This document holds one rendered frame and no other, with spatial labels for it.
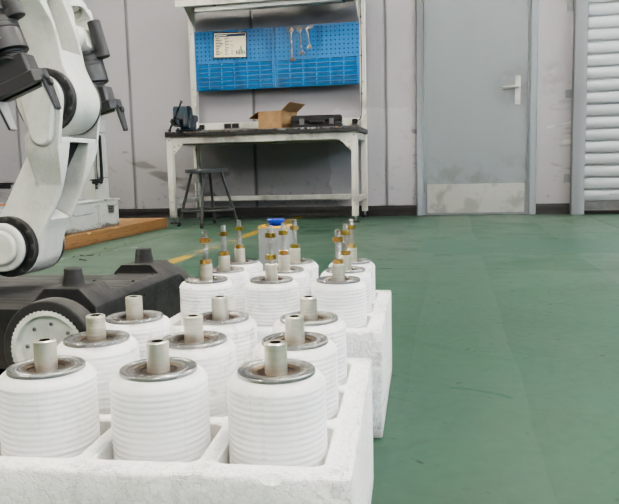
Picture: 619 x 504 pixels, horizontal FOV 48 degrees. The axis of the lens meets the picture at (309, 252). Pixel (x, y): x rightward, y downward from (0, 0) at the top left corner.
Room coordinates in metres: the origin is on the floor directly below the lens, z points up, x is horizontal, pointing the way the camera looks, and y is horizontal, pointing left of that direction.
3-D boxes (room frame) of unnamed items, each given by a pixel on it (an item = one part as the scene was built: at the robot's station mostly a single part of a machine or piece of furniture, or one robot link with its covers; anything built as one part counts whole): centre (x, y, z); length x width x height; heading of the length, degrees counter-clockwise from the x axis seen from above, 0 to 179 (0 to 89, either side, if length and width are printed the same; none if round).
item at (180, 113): (5.85, 1.00, 0.87); 0.41 x 0.17 x 0.25; 168
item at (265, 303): (1.22, 0.07, 0.16); 0.10 x 0.10 x 0.18
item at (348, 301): (1.20, -0.05, 0.16); 0.10 x 0.10 x 0.18
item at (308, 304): (0.89, 0.00, 0.26); 0.02 x 0.02 x 0.03
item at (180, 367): (0.68, 0.15, 0.25); 0.08 x 0.08 x 0.01
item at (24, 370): (0.69, 0.27, 0.25); 0.08 x 0.08 x 0.01
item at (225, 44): (6.41, 0.66, 1.54); 0.32 x 0.02 x 0.25; 78
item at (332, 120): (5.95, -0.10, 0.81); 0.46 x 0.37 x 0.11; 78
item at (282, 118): (6.12, 0.24, 0.87); 0.40 x 0.30 x 0.23; 64
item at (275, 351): (0.66, 0.03, 0.26); 0.02 x 0.02 x 0.03
